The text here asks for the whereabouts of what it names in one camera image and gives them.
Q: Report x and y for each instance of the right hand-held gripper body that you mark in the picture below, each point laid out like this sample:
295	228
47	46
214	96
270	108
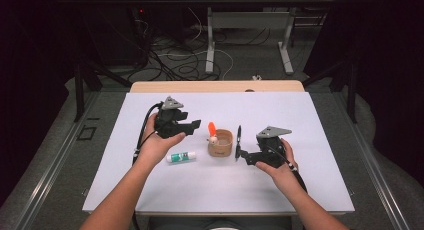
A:
271	150

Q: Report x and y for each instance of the black computer tower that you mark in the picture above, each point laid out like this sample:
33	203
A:
116	40

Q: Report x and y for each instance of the dark curtain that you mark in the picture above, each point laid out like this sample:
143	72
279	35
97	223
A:
393	90
26	90

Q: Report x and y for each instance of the black pen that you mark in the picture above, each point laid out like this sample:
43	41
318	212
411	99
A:
238	136

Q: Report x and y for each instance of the round wooden pen holder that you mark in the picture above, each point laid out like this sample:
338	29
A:
220	150

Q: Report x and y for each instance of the light wooden table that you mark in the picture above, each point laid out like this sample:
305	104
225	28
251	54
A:
200	86

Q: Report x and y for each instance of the white desk with metal legs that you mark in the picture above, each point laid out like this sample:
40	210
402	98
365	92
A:
210	40

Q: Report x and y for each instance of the white plug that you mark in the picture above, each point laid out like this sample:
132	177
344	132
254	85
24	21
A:
257	78

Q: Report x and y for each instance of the white green glue stick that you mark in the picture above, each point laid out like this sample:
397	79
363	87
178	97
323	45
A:
181	156

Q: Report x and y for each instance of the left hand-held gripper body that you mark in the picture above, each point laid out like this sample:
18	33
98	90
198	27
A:
168	123

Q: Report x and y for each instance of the orange highlighter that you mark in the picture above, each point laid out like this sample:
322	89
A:
212	128

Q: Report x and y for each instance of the metal floor rail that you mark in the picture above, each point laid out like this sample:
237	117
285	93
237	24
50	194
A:
370	163
55	163

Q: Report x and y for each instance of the black metal stand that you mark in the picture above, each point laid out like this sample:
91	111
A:
351	90
79	90

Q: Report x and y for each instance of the white table mat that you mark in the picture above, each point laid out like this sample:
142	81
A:
213	190

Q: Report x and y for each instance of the person's left hand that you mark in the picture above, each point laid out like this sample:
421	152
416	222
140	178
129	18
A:
156	150

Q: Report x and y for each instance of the person's right hand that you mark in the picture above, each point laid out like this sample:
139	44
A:
283	176

